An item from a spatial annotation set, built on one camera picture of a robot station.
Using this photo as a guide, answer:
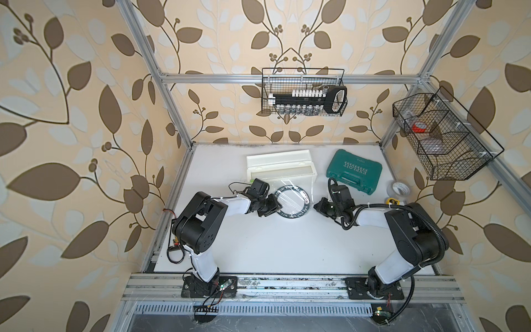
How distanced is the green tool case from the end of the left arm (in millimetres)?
360

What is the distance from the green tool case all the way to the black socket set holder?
30cm

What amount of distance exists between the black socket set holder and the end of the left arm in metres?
0.34

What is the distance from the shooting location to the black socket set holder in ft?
2.71

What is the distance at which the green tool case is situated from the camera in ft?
3.31
